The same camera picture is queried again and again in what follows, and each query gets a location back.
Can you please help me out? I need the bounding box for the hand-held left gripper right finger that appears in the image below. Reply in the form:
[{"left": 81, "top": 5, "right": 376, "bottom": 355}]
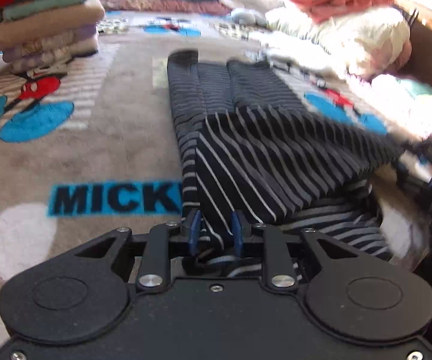
[{"left": 231, "top": 210, "right": 355, "bottom": 293}]

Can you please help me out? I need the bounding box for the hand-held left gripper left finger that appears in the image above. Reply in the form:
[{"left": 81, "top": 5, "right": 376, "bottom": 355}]
[{"left": 74, "top": 210, "right": 202, "bottom": 294}]

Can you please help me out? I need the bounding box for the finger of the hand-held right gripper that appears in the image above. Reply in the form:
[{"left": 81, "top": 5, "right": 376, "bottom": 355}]
[
  {"left": 395, "top": 163, "right": 432, "bottom": 198},
  {"left": 401, "top": 137, "right": 432, "bottom": 164}
]

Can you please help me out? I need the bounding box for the black white striped garment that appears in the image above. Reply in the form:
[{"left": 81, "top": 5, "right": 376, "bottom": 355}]
[{"left": 167, "top": 49, "right": 406, "bottom": 278}]

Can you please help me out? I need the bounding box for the tall stack of folded clothes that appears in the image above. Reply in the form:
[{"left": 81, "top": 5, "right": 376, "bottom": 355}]
[{"left": 0, "top": 0, "right": 106, "bottom": 74}]

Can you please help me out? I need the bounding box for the pink lilac bed sheet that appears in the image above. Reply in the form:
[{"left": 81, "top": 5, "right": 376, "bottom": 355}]
[{"left": 369, "top": 73, "right": 432, "bottom": 151}]

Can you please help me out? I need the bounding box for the cartoon printed brown blanket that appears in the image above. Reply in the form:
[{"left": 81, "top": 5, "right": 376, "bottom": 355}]
[{"left": 0, "top": 7, "right": 432, "bottom": 360}]

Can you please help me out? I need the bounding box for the cream floral quilt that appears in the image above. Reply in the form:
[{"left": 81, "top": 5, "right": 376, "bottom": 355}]
[{"left": 266, "top": 5, "right": 413, "bottom": 80}]

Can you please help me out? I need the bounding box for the white quilted baby garment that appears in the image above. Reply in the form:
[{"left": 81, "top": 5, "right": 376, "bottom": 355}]
[{"left": 253, "top": 34, "right": 352, "bottom": 80}]

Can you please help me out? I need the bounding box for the grey plush toy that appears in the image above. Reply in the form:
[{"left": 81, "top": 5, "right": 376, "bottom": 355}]
[{"left": 231, "top": 7, "right": 268, "bottom": 27}]

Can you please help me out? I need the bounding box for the pink floral folded quilt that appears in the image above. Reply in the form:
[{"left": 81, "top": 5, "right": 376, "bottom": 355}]
[{"left": 96, "top": 0, "right": 232, "bottom": 16}]

